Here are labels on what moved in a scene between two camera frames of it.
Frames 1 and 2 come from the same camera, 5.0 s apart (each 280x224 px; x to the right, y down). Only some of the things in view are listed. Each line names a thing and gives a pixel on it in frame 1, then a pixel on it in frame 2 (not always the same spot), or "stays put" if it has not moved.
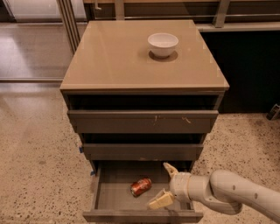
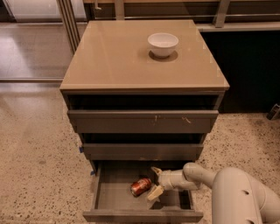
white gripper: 179,185 → 170,179
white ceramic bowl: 162,45 stays put
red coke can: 139,186 stays put
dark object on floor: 274,113 stays put
